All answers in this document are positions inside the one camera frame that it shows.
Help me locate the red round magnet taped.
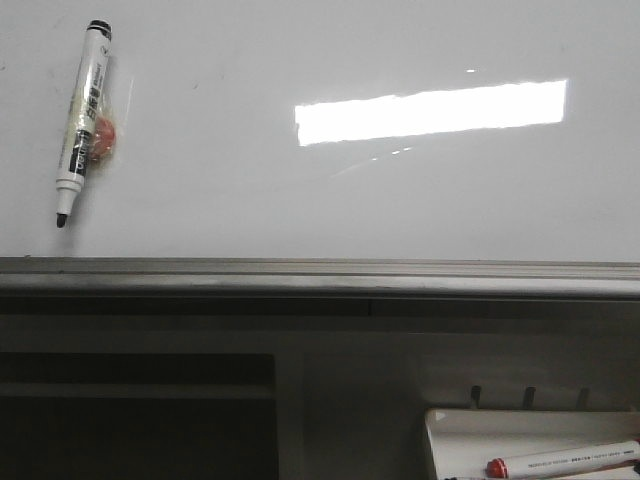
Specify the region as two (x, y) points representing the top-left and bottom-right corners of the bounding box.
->
(90, 117), (116, 161)

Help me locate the black whiteboard marker pen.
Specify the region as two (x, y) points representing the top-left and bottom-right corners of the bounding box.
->
(55, 20), (112, 228)

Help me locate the white whiteboard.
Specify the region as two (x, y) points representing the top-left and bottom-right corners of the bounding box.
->
(1, 1), (639, 262)

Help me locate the grey aluminium whiteboard ledge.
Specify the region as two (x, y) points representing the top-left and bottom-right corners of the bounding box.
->
(1, 257), (639, 314)

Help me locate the red capped whiteboard marker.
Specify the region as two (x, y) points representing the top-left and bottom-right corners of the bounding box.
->
(485, 439), (639, 479)

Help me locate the metal hook left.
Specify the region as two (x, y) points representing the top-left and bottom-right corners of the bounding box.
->
(470, 385), (482, 409)

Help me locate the white marker tray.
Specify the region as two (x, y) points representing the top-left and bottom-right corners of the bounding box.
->
(424, 409), (639, 479)

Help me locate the metal hook middle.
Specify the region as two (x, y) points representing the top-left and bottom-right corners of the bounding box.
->
(522, 386), (536, 410)

